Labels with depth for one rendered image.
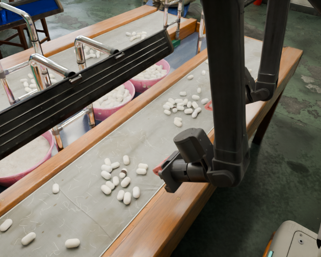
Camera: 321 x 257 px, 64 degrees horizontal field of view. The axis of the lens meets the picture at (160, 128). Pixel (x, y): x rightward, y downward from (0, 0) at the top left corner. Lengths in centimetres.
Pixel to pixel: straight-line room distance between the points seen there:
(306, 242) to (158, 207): 86
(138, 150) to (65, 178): 26
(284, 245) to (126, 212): 83
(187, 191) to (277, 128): 168
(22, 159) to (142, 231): 51
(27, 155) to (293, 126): 208
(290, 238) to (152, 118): 85
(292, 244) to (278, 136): 111
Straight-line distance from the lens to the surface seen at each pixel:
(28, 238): 81
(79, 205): 84
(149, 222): 76
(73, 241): 77
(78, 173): 91
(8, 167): 101
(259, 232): 172
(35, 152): 102
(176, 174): 63
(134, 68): 76
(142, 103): 112
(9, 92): 106
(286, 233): 145
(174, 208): 78
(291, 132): 243
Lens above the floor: 144
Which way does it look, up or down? 43 degrees down
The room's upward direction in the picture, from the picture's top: 4 degrees clockwise
